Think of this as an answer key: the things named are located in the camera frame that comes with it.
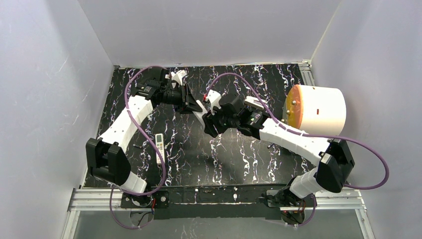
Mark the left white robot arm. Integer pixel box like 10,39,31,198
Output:
86,85,207,196

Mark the grey remote control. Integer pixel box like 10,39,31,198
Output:
193,108,208,128

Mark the aluminium frame rail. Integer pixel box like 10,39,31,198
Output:
62,188,375,239

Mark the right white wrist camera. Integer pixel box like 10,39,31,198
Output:
203,90,221,115

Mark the white cylindrical container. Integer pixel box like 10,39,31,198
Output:
283,85,347,136

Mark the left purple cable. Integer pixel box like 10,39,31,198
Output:
109,65,170,230

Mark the slim white remote control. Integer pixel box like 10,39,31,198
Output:
155,133,166,166

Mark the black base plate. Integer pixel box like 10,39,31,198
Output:
120,184,313,224

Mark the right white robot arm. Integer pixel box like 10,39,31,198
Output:
202,90,355,203

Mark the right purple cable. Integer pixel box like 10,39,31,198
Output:
204,72,390,228

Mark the purple cable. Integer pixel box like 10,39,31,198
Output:
204,72,390,228
109,65,170,230

